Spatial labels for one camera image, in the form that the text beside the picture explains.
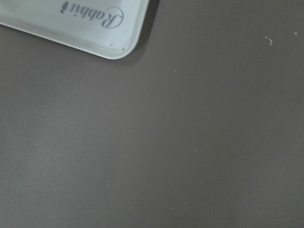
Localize beige plastic tray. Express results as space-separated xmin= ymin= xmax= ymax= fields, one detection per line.
xmin=0 ymin=0 xmax=149 ymax=59

